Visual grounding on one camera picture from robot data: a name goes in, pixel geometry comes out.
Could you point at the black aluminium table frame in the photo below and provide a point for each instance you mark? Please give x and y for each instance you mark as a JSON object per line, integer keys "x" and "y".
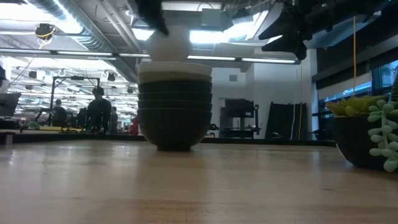
{"x": 248, "y": 141}

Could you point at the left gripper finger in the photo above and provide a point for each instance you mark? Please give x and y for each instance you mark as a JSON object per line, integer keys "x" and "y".
{"x": 152, "y": 12}

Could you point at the green succulent in black pot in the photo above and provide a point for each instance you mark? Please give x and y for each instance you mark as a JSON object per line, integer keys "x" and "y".
{"x": 357, "y": 140}

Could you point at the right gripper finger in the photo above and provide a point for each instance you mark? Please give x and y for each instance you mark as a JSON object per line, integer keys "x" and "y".
{"x": 292, "y": 45}
{"x": 286, "y": 26}

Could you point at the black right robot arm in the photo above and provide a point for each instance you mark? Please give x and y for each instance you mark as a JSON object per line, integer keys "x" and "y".
{"x": 348, "y": 12}

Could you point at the black gantry frame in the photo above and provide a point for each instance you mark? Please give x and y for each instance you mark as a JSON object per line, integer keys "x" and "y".
{"x": 74, "y": 77}

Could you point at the black ceramic bowl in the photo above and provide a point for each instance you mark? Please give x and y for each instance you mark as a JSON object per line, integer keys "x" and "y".
{"x": 174, "y": 97}
{"x": 174, "y": 87}
{"x": 174, "y": 104}
{"x": 174, "y": 130}

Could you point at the olive grey ceramic bowl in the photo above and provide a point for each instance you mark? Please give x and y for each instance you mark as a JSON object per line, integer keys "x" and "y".
{"x": 174, "y": 77}

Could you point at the silver ventilation duct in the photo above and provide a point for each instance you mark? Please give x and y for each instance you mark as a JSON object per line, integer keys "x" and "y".
{"x": 90, "y": 40}

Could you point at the ceiling light strip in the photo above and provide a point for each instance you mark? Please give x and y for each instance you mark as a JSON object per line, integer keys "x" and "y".
{"x": 211, "y": 58}
{"x": 267, "y": 60}
{"x": 84, "y": 53}

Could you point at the black leaning panels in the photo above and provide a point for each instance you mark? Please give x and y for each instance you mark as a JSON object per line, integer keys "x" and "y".
{"x": 280, "y": 121}

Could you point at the grey monitor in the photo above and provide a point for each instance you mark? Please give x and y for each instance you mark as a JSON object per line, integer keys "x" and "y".
{"x": 9, "y": 104}

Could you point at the person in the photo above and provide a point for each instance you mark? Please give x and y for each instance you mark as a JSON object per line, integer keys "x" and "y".
{"x": 114, "y": 121}
{"x": 59, "y": 113}
{"x": 99, "y": 112}

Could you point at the white ceramic bowl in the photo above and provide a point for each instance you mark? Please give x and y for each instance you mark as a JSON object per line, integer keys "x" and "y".
{"x": 171, "y": 46}
{"x": 174, "y": 68}

